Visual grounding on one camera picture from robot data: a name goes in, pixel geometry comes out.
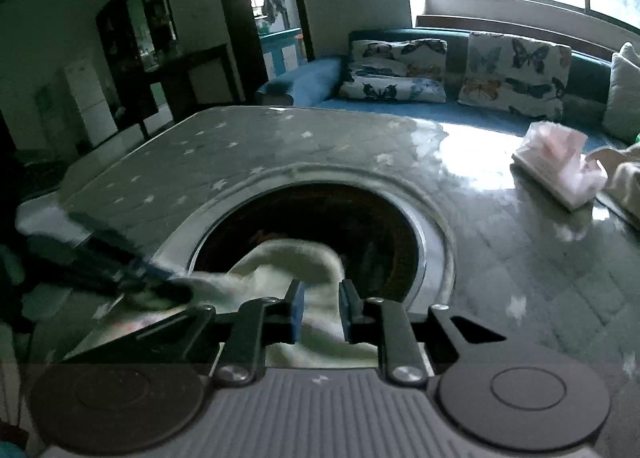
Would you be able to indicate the butterfly cushion right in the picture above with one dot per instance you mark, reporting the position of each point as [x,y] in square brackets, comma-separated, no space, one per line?
[516,74]

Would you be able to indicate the white refrigerator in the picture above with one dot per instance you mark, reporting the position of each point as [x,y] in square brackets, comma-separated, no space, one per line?
[87,91]

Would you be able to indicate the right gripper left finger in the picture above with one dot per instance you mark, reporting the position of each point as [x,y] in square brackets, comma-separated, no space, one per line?
[256,325]

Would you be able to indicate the cream cloth on table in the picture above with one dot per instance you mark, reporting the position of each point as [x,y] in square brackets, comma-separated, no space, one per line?
[621,193]

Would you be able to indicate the butterfly cushion left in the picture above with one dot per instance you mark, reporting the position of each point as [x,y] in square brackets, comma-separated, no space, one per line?
[407,71]

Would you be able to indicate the colourful patterned children's garment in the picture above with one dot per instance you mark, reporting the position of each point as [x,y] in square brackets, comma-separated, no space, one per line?
[267,270]

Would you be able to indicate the white pillow on sofa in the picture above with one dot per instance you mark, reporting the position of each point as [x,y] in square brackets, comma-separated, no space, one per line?
[621,117]

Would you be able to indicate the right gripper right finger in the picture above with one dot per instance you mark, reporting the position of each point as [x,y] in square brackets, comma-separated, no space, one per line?
[385,325]

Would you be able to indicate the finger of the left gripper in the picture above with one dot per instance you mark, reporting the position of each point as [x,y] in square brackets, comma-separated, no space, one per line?
[114,257]

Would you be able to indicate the butterfly cushion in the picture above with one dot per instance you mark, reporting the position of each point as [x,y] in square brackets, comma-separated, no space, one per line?
[516,74]
[407,71]

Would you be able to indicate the dark wooden cabinet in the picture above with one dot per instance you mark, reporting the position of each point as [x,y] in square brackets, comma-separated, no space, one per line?
[157,82]

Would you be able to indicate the pink white tissue pack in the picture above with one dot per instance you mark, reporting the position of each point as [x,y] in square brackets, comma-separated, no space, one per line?
[551,154]

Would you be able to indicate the blue sofa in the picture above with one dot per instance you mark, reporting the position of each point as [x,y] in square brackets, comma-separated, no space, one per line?
[317,83]

